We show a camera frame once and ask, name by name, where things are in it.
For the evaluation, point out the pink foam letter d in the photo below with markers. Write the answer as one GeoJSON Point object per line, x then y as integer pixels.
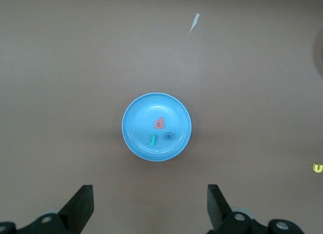
{"type": "Point", "coordinates": [162, 122]}

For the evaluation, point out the teal foam letter j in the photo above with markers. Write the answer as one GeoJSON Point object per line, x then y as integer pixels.
{"type": "Point", "coordinates": [152, 139]}

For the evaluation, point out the blue plate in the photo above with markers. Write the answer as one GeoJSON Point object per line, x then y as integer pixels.
{"type": "Point", "coordinates": [141, 117]}

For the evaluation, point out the yellow foam letter u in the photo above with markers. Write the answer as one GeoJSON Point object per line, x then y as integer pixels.
{"type": "Point", "coordinates": [315, 169]}

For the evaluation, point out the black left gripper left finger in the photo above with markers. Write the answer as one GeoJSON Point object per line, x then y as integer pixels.
{"type": "Point", "coordinates": [75, 213]}

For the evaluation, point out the blue foam letter o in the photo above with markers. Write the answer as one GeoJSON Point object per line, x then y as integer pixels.
{"type": "Point", "coordinates": [165, 136]}

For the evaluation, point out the white tape scrap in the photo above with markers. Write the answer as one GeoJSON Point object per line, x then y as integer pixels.
{"type": "Point", "coordinates": [194, 23]}

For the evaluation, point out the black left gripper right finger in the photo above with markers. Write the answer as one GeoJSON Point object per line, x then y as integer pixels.
{"type": "Point", "coordinates": [222, 218]}

